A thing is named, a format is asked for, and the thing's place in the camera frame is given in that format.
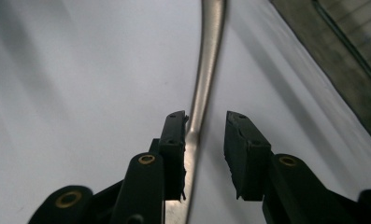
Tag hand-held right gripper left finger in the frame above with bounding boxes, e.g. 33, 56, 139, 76
111, 109, 188, 224

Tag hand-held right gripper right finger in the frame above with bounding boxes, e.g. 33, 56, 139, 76
222, 110, 359, 224

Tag silver metal knife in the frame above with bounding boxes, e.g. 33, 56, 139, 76
164, 0, 228, 224

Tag smoky transparent plastic bin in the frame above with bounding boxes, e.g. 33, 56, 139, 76
269, 0, 371, 152

